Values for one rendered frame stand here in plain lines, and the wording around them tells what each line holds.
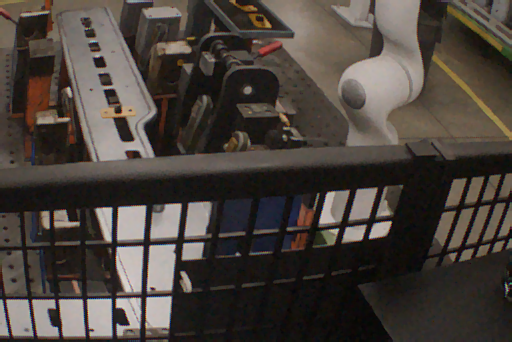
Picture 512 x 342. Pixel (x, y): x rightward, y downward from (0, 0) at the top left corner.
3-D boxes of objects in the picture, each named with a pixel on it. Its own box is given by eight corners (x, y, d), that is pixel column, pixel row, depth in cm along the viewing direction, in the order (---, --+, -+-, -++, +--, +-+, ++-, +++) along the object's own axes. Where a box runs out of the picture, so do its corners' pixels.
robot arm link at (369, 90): (404, 156, 178) (423, 67, 165) (357, 183, 167) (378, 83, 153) (366, 131, 185) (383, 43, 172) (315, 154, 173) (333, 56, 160)
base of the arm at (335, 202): (376, 192, 198) (392, 129, 188) (400, 239, 183) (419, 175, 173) (305, 195, 193) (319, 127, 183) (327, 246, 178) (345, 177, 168)
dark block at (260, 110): (206, 275, 175) (235, 102, 153) (236, 272, 178) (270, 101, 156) (213, 289, 172) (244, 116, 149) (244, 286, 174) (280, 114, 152)
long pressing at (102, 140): (48, 14, 217) (48, 10, 217) (110, 7, 226) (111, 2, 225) (144, 342, 113) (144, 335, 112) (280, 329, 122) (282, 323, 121)
